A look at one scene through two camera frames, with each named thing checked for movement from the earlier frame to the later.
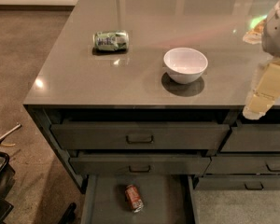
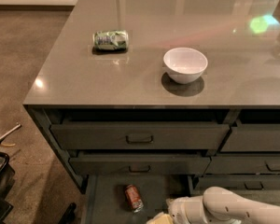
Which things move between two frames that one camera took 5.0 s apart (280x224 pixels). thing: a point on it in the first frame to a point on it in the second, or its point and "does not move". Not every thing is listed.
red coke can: [133, 198] does not move
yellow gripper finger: [273, 82] to [161, 218]
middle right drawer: [248, 164] does not move
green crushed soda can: [111, 41] does not move
